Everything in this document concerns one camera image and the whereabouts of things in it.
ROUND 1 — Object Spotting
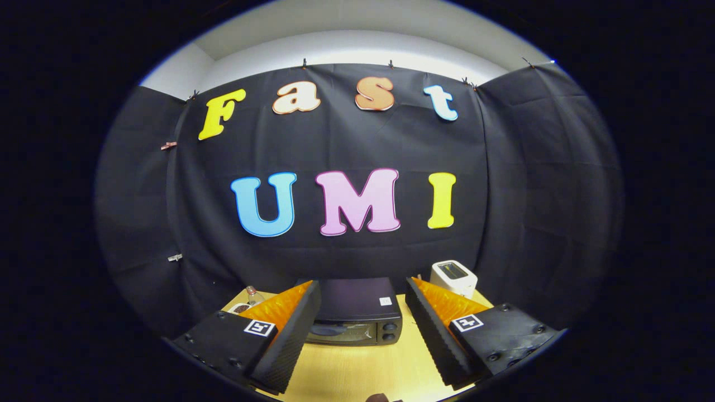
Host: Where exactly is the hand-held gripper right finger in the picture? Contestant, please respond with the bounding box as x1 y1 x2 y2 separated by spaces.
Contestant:
405 276 561 389

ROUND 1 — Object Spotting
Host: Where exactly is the white bread toaster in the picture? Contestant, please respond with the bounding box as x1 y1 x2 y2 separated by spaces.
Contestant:
430 260 478 299

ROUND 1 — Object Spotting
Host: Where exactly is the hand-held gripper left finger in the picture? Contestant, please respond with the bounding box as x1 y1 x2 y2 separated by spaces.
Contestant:
170 280 322 395

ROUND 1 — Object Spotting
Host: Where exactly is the black toaster oven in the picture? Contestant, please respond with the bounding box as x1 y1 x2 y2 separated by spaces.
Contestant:
304 277 403 346

